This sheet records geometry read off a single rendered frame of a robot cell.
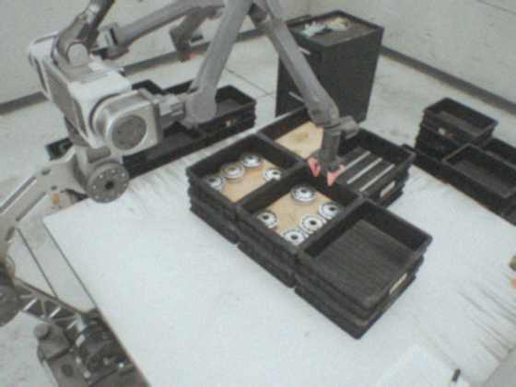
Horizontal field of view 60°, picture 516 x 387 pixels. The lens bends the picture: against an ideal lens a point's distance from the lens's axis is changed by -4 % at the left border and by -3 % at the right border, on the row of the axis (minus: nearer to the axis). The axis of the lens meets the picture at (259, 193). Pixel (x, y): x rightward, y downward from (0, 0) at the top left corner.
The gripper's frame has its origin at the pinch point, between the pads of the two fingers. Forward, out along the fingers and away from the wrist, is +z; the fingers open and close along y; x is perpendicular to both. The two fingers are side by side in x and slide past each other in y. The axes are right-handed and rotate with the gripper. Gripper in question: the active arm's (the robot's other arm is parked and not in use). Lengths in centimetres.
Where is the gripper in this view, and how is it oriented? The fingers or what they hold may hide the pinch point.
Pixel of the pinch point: (322, 178)
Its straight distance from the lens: 159.6
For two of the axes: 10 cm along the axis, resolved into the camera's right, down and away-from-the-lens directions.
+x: -7.1, 4.2, -5.7
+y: -7.1, -4.8, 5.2
